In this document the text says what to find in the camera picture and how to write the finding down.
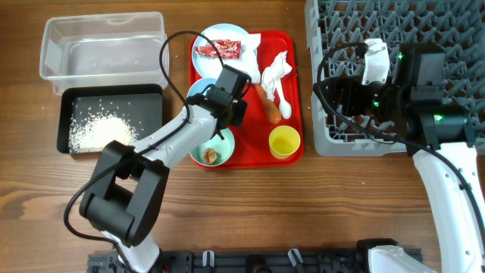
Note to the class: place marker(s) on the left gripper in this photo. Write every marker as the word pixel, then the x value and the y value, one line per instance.
pixel 241 107

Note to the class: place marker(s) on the black plastic tray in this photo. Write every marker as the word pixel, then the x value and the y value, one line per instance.
pixel 140 104

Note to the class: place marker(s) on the white rice pile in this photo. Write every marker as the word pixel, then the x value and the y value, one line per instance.
pixel 93 133

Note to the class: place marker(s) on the grey dishwasher rack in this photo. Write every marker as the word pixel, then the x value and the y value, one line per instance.
pixel 456 26

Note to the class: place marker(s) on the brown food scrap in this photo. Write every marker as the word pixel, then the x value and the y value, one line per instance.
pixel 209 156

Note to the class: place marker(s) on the mint green bowl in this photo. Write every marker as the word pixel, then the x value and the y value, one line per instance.
pixel 224 144

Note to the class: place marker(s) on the white paper napkin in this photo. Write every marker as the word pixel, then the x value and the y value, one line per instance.
pixel 249 59

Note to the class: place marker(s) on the red snack wrapper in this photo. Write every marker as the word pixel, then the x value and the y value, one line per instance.
pixel 226 48

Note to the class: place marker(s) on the orange carrot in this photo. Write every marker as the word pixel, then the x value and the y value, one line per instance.
pixel 272 112

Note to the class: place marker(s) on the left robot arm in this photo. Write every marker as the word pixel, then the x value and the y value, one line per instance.
pixel 124 195

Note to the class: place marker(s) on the clear plastic bin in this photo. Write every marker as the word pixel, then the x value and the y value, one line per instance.
pixel 102 50

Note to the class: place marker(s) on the light blue plate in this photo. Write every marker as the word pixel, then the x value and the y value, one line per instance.
pixel 211 67

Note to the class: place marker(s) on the white plastic spoon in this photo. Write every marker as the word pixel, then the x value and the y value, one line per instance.
pixel 284 106

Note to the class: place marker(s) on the white tissue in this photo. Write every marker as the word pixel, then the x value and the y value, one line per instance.
pixel 278 69

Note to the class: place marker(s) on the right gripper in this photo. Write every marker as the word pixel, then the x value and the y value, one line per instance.
pixel 351 86

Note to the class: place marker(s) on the yellow plastic cup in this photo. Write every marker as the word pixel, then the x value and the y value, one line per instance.
pixel 284 141

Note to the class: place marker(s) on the red serving tray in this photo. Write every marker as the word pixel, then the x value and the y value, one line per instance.
pixel 252 149

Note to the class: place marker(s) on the light blue bowl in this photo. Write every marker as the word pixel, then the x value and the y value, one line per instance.
pixel 200 86

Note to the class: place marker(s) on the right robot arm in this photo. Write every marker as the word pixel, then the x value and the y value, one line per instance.
pixel 439 137

